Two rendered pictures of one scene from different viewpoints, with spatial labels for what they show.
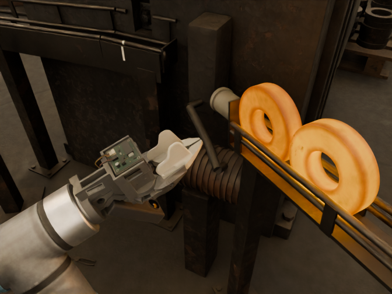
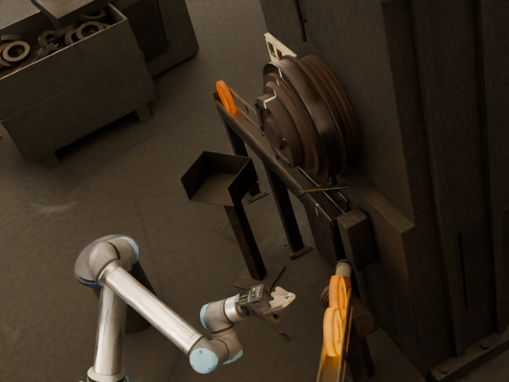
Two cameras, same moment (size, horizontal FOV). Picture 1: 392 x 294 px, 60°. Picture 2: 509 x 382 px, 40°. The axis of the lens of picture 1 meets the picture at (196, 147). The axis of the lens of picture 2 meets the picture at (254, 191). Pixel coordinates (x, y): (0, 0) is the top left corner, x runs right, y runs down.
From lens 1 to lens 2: 200 cm
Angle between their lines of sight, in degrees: 38
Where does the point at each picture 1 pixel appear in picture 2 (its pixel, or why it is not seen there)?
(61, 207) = (229, 305)
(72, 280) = (229, 335)
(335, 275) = not seen: outside the picture
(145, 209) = (267, 317)
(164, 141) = (278, 291)
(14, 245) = (212, 312)
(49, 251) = (223, 320)
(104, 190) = (247, 304)
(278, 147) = not seen: hidden behind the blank
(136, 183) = (260, 305)
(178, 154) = (279, 299)
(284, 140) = not seen: hidden behind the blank
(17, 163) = (275, 236)
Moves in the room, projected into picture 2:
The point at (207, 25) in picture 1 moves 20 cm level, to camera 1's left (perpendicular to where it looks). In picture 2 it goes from (344, 223) to (300, 208)
